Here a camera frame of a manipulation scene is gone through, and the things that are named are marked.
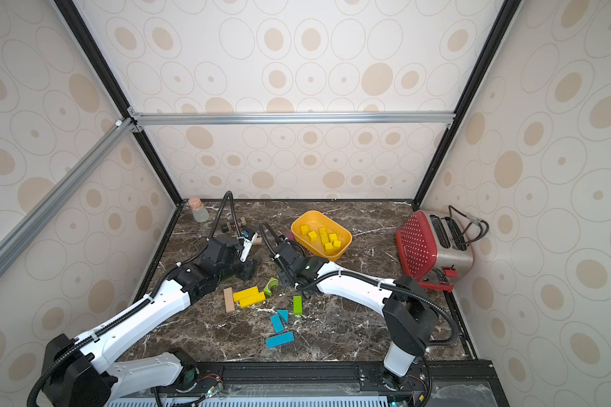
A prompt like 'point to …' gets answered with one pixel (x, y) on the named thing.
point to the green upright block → (298, 304)
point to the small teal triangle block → (285, 314)
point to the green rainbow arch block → (273, 281)
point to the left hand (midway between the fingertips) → (259, 254)
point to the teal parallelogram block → (277, 323)
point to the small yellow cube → (333, 236)
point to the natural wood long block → (228, 299)
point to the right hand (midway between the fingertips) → (297, 263)
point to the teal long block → (279, 339)
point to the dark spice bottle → (226, 227)
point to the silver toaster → (455, 253)
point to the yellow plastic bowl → (320, 235)
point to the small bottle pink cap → (199, 212)
